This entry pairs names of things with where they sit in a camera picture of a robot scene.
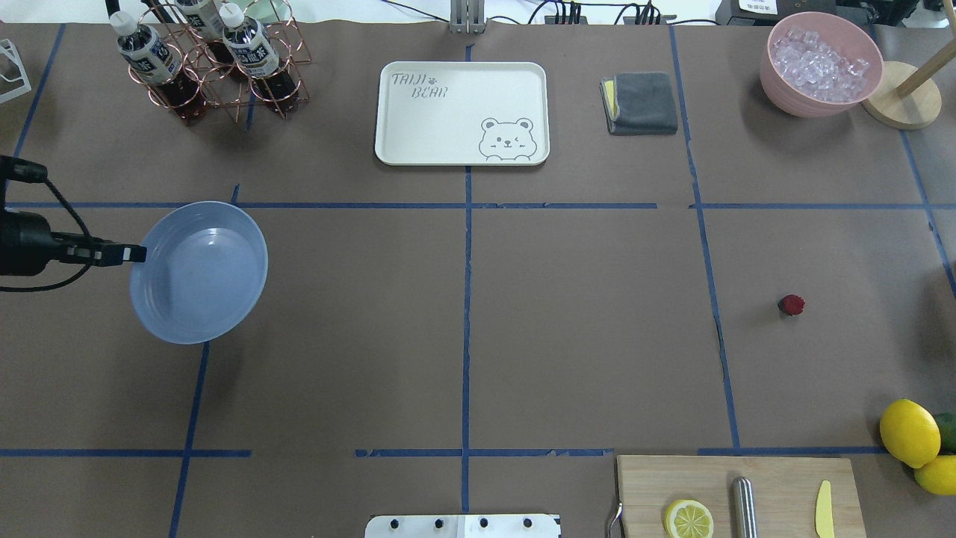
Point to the aluminium frame post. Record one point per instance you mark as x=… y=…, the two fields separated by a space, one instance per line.
x=467 y=17

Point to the half lemon slice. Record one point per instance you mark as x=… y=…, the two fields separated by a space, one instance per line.
x=688 y=518

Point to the tea bottle front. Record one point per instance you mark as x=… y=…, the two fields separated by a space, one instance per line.
x=155 y=64

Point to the green lime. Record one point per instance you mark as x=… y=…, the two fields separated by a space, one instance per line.
x=946 y=425

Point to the tea bottle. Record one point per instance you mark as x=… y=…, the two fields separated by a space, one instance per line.
x=204 y=18
x=155 y=64
x=250 y=45

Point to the steel knife handle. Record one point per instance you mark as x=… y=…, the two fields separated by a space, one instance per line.
x=744 y=507

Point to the tea bottle back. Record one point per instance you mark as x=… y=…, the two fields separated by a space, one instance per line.
x=204 y=18

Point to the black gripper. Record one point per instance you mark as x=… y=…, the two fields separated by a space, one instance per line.
x=24 y=243

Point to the grey folded cloth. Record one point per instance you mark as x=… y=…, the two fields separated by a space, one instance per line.
x=639 y=103

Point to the cream bear tray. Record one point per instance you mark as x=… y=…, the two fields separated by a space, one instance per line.
x=456 y=113

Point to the wooden stand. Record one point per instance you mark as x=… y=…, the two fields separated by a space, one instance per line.
x=906 y=97

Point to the green bowl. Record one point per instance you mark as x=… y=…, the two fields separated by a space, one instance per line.
x=266 y=11

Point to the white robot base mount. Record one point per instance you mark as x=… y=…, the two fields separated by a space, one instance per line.
x=465 y=525

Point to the red strawberry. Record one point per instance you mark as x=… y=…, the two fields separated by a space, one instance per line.
x=791 y=305

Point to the yellow plastic knife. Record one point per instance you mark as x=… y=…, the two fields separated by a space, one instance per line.
x=824 y=517

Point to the tea bottle middle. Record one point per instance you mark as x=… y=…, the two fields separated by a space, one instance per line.
x=250 y=45

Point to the white wire cup rack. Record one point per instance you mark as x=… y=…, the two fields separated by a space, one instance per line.
x=14 y=77

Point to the copper wire bottle rack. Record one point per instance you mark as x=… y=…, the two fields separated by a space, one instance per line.
x=223 y=84

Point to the pink bowl with ice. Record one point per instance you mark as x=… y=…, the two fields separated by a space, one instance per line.
x=818 y=64

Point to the blue plate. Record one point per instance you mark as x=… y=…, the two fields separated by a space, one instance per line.
x=205 y=269

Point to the yellow lemon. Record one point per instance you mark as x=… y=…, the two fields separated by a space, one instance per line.
x=937 y=477
x=910 y=433

